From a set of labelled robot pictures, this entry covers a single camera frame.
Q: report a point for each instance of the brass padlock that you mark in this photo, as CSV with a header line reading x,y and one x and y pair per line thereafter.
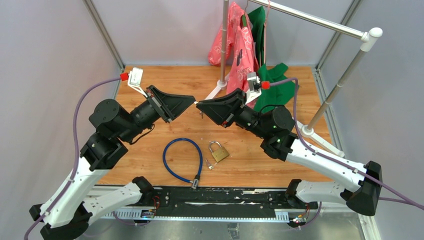
x,y
220,153

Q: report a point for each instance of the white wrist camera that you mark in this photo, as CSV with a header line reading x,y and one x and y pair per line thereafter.
x,y
254,87
135,79

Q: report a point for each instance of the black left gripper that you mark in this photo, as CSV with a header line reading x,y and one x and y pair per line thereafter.
x,y
170,107

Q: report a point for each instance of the metal clothes rack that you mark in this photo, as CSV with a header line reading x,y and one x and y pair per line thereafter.
x,y
368,40

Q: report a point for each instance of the green garment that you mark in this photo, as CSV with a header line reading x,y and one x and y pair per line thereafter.
x,y
276,95

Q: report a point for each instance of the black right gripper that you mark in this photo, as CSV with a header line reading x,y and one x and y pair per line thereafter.
x,y
217,110

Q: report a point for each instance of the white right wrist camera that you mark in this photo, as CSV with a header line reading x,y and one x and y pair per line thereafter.
x,y
254,87

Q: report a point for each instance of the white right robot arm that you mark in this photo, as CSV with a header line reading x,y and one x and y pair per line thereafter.
x,y
354,184

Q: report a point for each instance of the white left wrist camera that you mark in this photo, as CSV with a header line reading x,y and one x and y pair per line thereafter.
x,y
135,79

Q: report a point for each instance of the silver padlock keys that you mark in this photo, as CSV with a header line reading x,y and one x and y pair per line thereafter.
x,y
200,112

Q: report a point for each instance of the small silver cable-lock keys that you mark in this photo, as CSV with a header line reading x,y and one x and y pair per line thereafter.
x,y
209,164

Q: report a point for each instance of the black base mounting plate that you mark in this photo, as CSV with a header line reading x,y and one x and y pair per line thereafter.
x,y
220,202

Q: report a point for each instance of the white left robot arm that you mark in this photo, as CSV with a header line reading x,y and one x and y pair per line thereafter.
x,y
68,214

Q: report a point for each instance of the pink clothes hanger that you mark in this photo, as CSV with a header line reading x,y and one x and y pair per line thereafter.
x,y
258,19

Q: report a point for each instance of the blue cable lock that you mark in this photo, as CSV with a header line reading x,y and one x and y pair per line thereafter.
x,y
183,151

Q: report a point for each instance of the pink patterned garment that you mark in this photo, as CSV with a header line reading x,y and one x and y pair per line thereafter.
x,y
239,45

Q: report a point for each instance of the aluminium frame rail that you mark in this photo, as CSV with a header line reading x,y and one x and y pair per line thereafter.
x,y
97,19

